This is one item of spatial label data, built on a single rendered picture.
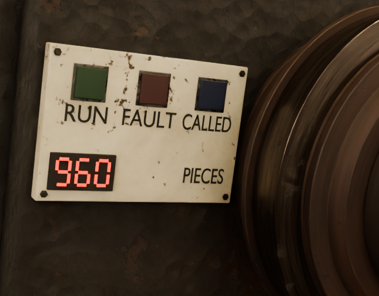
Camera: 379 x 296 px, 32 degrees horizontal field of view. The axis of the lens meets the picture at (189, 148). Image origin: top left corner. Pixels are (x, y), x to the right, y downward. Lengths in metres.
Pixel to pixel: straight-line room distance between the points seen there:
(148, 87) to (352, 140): 0.24
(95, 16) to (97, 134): 0.14
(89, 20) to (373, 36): 0.33
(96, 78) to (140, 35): 0.08
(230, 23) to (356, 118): 0.21
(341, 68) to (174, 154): 0.23
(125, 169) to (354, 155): 0.27
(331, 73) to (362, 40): 0.06
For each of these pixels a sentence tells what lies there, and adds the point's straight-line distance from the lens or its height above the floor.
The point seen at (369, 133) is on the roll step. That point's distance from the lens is 0.77.
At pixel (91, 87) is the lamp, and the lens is 0.77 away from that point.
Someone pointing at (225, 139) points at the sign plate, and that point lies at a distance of 0.86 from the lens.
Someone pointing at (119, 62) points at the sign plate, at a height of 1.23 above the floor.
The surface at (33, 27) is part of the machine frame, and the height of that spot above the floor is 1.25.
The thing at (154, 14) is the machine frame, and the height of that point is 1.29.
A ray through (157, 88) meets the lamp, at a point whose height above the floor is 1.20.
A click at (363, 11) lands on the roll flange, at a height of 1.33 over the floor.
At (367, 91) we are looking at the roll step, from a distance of 0.78.
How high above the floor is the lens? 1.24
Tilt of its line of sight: 8 degrees down
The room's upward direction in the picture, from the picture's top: 7 degrees clockwise
